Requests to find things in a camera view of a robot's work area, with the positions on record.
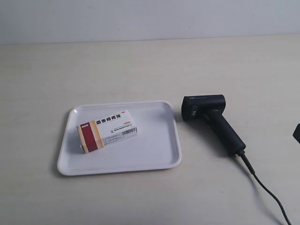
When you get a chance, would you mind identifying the black handheld barcode scanner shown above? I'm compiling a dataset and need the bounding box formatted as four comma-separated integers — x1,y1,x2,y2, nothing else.
181,94,246,159

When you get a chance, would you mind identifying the white red medicine box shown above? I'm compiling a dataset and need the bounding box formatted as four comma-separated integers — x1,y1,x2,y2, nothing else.
77,110,138,154

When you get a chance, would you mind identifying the white plastic tray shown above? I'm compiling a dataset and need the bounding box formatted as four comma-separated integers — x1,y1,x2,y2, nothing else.
57,100,181,176

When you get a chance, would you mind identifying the black scanner cable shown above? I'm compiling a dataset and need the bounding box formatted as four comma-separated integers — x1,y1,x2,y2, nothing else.
237,152,291,225

